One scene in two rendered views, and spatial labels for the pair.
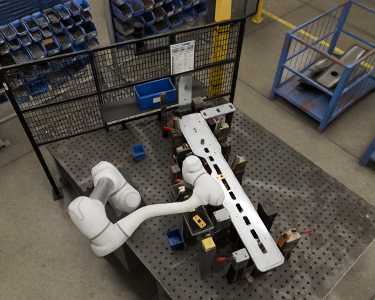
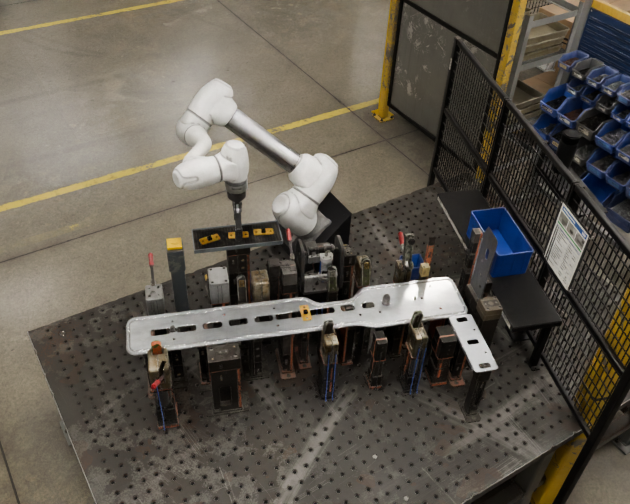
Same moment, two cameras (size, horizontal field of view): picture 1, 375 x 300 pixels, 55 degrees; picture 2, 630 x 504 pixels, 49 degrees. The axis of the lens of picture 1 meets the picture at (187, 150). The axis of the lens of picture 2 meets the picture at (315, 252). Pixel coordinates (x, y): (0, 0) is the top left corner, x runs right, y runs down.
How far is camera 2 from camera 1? 2.80 m
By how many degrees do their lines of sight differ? 64
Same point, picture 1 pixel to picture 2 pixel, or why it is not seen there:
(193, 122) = (438, 298)
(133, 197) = (282, 202)
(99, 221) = (198, 102)
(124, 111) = (464, 214)
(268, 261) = (137, 332)
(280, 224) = (228, 441)
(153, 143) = not seen: hidden behind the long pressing
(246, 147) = (419, 435)
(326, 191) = not seen: outside the picture
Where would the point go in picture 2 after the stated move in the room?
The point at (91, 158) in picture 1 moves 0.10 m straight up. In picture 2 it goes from (411, 223) to (413, 208)
